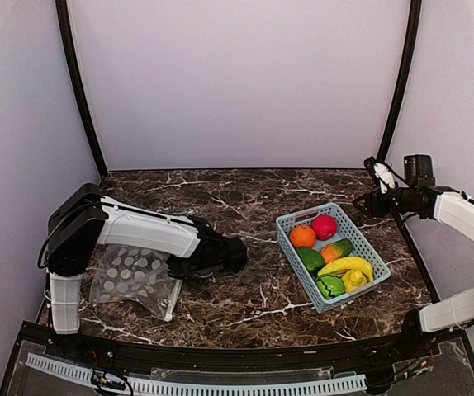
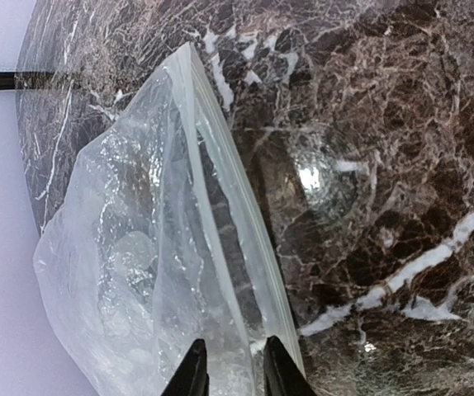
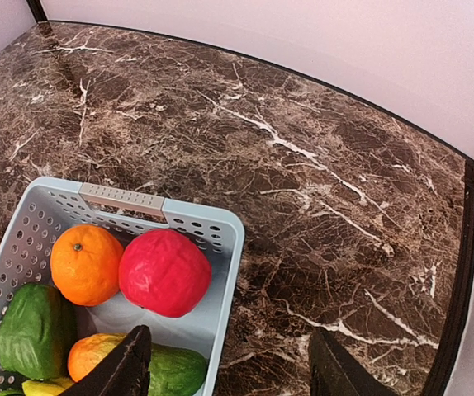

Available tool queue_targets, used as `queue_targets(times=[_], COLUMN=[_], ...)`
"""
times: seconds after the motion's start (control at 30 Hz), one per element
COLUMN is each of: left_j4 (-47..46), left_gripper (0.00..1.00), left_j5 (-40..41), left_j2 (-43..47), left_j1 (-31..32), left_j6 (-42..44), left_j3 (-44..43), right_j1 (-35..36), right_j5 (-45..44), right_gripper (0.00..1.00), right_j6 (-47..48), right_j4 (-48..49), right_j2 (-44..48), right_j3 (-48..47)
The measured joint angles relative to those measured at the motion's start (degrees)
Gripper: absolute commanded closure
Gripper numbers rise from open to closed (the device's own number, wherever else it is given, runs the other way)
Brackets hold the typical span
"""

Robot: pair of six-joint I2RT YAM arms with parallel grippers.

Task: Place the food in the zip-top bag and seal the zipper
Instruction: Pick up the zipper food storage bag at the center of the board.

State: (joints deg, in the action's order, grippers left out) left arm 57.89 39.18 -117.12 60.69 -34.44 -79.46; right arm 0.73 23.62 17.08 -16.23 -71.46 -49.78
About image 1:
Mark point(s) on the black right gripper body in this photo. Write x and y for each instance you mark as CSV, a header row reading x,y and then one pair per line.
x,y
383,209

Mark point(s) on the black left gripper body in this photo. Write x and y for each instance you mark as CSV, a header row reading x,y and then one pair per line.
x,y
188,271

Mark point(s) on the black corner post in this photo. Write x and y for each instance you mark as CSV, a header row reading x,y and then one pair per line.
x,y
402,78
71,59

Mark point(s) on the green toy avocado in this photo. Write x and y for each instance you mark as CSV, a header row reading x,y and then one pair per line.
x,y
311,259

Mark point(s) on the green toy cabbage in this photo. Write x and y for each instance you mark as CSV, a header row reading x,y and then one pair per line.
x,y
330,287

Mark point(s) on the black right corner post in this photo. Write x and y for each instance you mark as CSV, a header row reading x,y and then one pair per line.
x,y
402,78

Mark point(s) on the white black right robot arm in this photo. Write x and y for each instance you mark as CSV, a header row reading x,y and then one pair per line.
x,y
450,253

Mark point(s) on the light blue cable duct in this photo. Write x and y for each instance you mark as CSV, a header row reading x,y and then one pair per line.
x,y
187,382

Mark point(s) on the yellow toy pepper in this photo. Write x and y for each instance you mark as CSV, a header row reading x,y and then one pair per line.
x,y
353,279

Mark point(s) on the red toy apple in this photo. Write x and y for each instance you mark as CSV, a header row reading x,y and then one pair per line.
x,y
324,226

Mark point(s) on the orange toy orange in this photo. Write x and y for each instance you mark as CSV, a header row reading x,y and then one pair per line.
x,y
302,236

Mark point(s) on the light blue perforated basket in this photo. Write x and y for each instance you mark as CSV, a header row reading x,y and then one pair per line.
x,y
346,229

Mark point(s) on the black left corner post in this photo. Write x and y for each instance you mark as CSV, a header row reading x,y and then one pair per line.
x,y
71,59

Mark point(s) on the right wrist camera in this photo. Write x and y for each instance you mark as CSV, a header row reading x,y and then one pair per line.
x,y
380,173

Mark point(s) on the clear dotted zip top bag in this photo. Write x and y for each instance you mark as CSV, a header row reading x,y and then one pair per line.
x,y
136,274

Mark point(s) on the yellow toy banana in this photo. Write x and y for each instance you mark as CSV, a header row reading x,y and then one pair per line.
x,y
345,264

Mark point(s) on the black front rail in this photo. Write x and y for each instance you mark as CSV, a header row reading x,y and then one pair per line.
x,y
383,359

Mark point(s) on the orange green toy mango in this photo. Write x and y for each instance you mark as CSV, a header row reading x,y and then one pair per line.
x,y
335,251

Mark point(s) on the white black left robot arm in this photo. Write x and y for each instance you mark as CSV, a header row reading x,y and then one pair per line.
x,y
187,246

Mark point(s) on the small front circuit board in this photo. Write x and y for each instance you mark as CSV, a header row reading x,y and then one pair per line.
x,y
107,381

